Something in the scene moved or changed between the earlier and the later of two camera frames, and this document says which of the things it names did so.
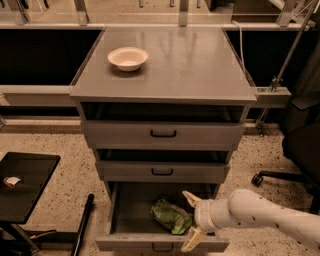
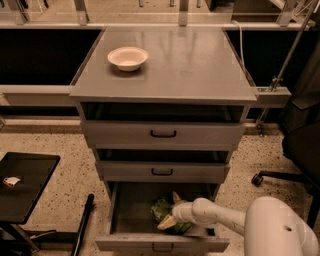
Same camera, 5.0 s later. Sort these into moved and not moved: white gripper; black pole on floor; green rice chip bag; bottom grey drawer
Moved: white gripper
Not moved: bottom grey drawer; green rice chip bag; black pole on floor
